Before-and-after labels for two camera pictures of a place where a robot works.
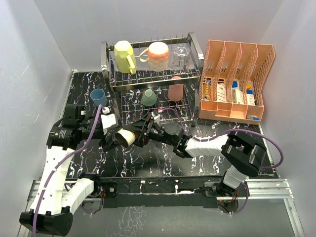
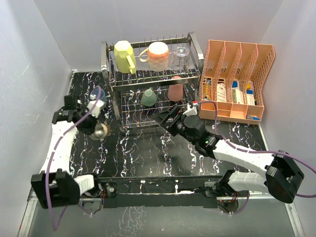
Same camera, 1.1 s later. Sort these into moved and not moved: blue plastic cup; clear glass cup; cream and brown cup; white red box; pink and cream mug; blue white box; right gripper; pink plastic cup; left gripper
Moved: cream and brown cup; left gripper; right gripper
Not moved: blue plastic cup; pink and cream mug; pink plastic cup; blue white box; clear glass cup; white red box
